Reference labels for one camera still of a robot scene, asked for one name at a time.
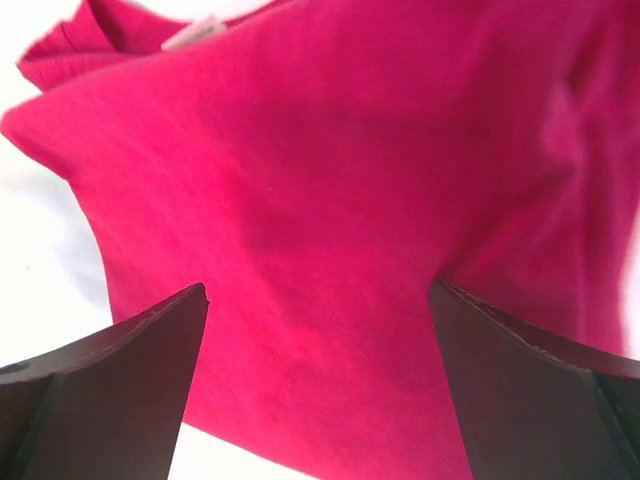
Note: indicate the magenta t shirt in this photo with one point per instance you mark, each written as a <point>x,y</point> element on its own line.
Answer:
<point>317,165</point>

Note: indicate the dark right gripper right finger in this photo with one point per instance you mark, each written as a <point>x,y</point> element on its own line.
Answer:
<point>531,404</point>

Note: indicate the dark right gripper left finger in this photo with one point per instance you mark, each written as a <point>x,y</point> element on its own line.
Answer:
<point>107,406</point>

